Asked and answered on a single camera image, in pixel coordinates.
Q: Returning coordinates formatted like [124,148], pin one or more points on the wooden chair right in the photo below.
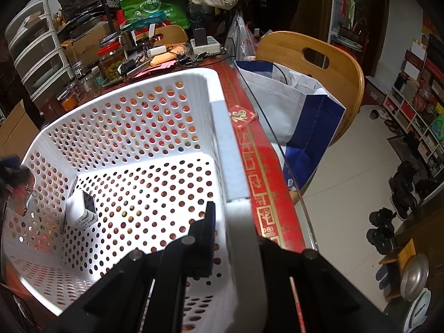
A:
[335,69]

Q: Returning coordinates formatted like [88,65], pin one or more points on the white perforated plastic basket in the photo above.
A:
[138,187]

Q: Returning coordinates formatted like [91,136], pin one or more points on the grey plastic drawer unit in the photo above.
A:
[36,52]

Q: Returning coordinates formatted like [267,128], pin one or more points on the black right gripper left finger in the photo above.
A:
[145,292]

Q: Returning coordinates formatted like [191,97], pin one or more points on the white power strip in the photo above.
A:
[213,47]

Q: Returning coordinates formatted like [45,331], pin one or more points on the pickle jar red lid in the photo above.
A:
[111,57]

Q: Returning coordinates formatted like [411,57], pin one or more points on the white and blue bag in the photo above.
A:
[298,115]

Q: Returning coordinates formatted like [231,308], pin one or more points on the thin silver metal plate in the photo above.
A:
[67,204]

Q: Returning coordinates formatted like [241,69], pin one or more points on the orange sauce jar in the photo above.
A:
[68,101]

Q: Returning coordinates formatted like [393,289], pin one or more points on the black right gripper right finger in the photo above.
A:
[305,293]

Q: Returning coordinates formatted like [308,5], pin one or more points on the cardboard box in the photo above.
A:
[17,133]

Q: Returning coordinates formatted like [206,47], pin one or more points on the green shopping bag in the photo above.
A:
[175,11]

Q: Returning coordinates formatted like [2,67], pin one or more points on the red envelope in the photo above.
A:
[240,116]

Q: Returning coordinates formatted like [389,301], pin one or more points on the white charger cube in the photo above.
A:
[82,213]

